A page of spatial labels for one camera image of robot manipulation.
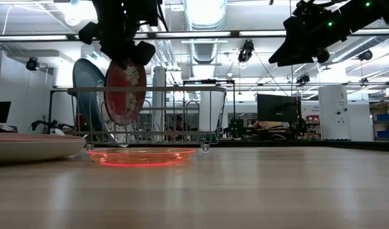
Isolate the person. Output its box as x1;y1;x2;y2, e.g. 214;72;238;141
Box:
172;114;186;133

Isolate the white tall pillar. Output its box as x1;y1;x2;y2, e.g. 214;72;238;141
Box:
152;66;167;134

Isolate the black ceiling spotlight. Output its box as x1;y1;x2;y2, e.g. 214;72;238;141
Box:
238;39;255;63
296;73;311;85
357;50;374;62
25;56;40;71

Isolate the white plate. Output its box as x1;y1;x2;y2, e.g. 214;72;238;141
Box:
0;135;87;165

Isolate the black aluminium table frame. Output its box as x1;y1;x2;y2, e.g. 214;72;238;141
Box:
210;139;389;153

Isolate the orange transparent plate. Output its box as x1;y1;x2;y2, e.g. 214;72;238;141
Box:
86;146;196;168

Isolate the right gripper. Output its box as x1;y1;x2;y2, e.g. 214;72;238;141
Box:
269;3;348;67

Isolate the clear plastic utensil holder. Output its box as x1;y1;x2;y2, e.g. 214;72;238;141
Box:
199;90;227;133

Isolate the metal wire dish rack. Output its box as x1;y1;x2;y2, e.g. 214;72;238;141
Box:
67;85;228;153

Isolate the black computer monitor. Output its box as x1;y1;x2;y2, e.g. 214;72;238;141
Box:
257;94;303;124

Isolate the large blue plate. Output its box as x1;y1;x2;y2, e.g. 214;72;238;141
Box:
72;58;108;134

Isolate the red black power station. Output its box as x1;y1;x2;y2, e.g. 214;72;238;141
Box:
76;114;87;132

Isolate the white cabinet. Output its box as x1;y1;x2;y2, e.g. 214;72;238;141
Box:
318;85;351;141

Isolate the red plate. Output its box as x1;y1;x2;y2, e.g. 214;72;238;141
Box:
104;59;147;127

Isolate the silver ventilation duct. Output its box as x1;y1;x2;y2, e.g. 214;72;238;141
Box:
183;0;229;64

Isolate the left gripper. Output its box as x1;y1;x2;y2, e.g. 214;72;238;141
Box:
78;18;156;68

